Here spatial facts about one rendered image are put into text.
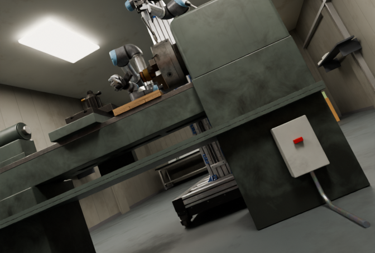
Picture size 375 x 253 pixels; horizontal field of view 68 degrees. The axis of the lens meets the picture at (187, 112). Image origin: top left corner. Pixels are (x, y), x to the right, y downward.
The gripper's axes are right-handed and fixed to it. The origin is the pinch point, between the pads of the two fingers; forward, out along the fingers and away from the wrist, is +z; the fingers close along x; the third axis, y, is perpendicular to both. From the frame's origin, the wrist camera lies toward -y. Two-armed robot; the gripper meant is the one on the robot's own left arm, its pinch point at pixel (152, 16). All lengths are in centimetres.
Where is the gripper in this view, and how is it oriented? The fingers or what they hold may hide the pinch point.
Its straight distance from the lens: 178.4
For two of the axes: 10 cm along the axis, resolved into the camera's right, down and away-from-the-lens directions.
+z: 3.5, 8.6, -3.7
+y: -9.3, 3.4, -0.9
